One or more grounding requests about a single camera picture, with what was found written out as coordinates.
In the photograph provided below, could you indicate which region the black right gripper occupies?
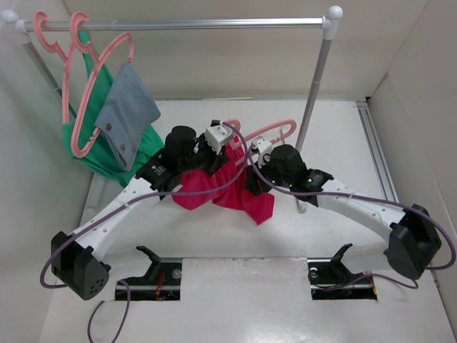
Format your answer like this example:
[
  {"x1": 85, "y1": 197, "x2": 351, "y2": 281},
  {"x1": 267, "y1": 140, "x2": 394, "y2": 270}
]
[{"x1": 243, "y1": 151, "x2": 293, "y2": 197}]

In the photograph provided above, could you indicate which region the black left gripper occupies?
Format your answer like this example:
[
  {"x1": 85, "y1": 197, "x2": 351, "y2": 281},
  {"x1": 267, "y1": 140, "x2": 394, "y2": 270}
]
[{"x1": 179, "y1": 133, "x2": 229, "y2": 177}]

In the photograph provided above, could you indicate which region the red t shirt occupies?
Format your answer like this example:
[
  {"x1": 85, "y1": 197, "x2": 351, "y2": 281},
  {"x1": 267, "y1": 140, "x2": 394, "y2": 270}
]
[{"x1": 173, "y1": 147, "x2": 275, "y2": 225}]

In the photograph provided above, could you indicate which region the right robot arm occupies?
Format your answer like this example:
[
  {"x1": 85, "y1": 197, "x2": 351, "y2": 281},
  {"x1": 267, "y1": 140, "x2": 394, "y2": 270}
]
[{"x1": 246, "y1": 139, "x2": 445, "y2": 280}]

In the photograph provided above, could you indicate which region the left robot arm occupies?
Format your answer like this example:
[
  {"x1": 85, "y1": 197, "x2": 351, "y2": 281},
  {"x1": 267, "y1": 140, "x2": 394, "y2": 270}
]
[{"x1": 46, "y1": 123, "x2": 233, "y2": 300}]

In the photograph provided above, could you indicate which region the green t shirt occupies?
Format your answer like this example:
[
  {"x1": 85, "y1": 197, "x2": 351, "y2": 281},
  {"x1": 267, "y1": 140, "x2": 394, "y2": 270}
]
[{"x1": 62, "y1": 31, "x2": 164, "y2": 187}]

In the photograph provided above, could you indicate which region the pink hanger with clothes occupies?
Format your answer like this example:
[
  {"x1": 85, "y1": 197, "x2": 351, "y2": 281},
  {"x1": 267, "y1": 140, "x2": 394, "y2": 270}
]
[{"x1": 70, "y1": 11, "x2": 134, "y2": 158}]

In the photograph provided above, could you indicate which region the blue denim garment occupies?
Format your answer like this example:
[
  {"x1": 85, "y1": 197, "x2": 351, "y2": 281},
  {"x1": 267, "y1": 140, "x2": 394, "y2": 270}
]
[{"x1": 95, "y1": 62, "x2": 161, "y2": 172}]

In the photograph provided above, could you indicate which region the metal clothes rack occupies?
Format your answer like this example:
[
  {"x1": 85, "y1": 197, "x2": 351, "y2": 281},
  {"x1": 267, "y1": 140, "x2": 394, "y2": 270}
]
[{"x1": 1, "y1": 6, "x2": 343, "y2": 149}]

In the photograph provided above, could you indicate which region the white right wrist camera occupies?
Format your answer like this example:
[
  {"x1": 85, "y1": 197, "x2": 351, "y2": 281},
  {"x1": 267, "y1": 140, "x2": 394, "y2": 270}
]
[{"x1": 251, "y1": 136, "x2": 273, "y2": 169}]

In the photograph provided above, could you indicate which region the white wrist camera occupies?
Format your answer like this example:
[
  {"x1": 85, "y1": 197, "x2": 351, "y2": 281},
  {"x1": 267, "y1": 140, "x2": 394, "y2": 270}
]
[
  {"x1": 251, "y1": 136, "x2": 273, "y2": 169},
  {"x1": 204, "y1": 124, "x2": 233, "y2": 155}
]

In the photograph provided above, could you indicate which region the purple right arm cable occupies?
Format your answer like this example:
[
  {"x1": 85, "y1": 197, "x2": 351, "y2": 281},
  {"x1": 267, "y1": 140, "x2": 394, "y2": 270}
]
[{"x1": 246, "y1": 142, "x2": 448, "y2": 289}]

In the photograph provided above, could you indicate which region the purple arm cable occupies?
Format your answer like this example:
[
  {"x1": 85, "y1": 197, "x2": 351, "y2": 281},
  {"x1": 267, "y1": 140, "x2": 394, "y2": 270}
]
[
  {"x1": 246, "y1": 142, "x2": 448, "y2": 289},
  {"x1": 39, "y1": 121, "x2": 249, "y2": 343}
]

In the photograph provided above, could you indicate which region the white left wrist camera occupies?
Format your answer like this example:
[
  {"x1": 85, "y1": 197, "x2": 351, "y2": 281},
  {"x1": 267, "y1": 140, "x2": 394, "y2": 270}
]
[{"x1": 204, "y1": 124, "x2": 233, "y2": 155}]

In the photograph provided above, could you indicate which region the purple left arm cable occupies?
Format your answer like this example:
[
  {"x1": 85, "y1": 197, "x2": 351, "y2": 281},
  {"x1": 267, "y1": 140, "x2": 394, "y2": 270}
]
[{"x1": 39, "y1": 121, "x2": 249, "y2": 343}]

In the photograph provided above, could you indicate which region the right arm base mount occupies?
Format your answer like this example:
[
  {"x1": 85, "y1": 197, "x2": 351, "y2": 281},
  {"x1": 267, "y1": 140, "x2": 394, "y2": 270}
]
[{"x1": 307, "y1": 244, "x2": 378, "y2": 301}]

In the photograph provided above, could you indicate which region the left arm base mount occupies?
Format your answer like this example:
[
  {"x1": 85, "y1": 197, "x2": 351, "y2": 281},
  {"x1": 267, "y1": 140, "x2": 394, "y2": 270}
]
[{"x1": 124, "y1": 246, "x2": 183, "y2": 302}]

